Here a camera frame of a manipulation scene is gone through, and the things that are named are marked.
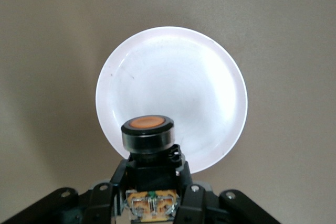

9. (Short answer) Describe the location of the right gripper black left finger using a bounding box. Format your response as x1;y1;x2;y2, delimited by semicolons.
0;159;132;224

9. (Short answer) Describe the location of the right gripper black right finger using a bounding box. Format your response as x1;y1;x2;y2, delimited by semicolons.
174;159;283;224

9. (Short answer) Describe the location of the orange push-button switch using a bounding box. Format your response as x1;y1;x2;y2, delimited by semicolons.
120;115;186;224

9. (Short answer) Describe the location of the pink round plate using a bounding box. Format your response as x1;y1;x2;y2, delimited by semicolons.
94;26;248;175

